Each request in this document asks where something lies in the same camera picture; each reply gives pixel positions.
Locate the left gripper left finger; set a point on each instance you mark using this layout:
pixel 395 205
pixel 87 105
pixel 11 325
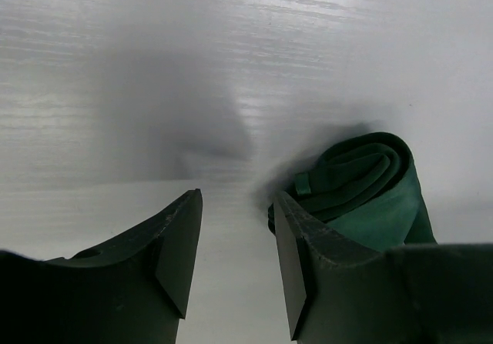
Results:
pixel 132 288

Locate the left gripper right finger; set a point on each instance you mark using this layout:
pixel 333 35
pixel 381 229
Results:
pixel 337 291

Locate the dark green cloth napkin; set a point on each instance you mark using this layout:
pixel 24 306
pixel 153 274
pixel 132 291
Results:
pixel 364 194

